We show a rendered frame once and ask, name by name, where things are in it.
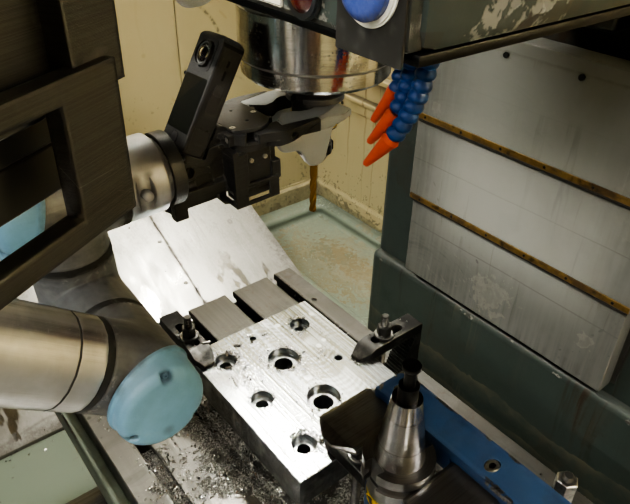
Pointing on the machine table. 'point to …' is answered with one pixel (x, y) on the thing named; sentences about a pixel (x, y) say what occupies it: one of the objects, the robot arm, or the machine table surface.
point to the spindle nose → (300, 58)
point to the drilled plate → (262, 425)
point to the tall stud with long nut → (566, 484)
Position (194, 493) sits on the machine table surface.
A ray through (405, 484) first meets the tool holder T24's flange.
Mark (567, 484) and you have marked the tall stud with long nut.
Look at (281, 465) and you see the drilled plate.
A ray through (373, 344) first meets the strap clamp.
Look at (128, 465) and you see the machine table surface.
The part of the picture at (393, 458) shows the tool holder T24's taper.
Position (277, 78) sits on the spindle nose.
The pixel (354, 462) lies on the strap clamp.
